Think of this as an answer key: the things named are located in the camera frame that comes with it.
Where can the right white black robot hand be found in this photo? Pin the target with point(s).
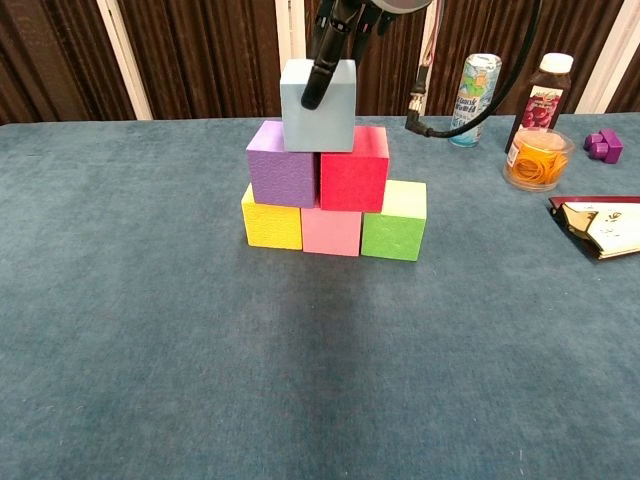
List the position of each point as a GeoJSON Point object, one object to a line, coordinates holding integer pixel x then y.
{"type": "Point", "coordinates": [330, 45]}

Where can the dark brown curtain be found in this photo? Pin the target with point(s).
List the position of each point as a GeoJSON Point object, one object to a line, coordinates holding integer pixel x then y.
{"type": "Point", "coordinates": [210, 55]}

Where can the dark juice bottle white cap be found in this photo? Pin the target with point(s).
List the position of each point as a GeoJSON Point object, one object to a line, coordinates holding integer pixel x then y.
{"type": "Point", "coordinates": [545, 100]}

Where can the green foam cube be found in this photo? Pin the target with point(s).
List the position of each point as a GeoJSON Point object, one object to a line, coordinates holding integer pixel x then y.
{"type": "Point", "coordinates": [395, 230]}

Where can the red foam cube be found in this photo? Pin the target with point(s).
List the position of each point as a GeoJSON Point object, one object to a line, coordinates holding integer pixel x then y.
{"type": "Point", "coordinates": [355, 175]}

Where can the purple toy brick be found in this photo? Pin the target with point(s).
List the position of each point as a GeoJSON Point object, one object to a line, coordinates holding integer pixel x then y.
{"type": "Point", "coordinates": [605, 147]}

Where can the teal table cloth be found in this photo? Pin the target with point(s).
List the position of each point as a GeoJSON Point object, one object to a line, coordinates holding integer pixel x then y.
{"type": "Point", "coordinates": [125, 300]}

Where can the purple foam cube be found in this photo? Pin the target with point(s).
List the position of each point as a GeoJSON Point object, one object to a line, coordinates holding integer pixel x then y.
{"type": "Point", "coordinates": [280, 175]}

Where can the light blue foam cube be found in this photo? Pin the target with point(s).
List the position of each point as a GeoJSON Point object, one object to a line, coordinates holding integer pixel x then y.
{"type": "Point", "coordinates": [320, 125]}

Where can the orange lidded cup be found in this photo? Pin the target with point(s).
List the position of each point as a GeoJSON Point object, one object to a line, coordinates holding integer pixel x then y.
{"type": "Point", "coordinates": [537, 160]}

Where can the pink foam cube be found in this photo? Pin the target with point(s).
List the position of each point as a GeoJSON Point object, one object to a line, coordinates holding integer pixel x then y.
{"type": "Point", "coordinates": [330, 232]}

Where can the white green drink can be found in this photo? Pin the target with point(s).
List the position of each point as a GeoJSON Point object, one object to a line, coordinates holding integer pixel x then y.
{"type": "Point", "coordinates": [477, 90]}

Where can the red paper folding fan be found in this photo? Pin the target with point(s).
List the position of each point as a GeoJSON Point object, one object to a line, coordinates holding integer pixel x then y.
{"type": "Point", "coordinates": [605, 230]}

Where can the yellow foam cube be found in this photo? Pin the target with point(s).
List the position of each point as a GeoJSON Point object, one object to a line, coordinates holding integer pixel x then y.
{"type": "Point", "coordinates": [270, 227]}

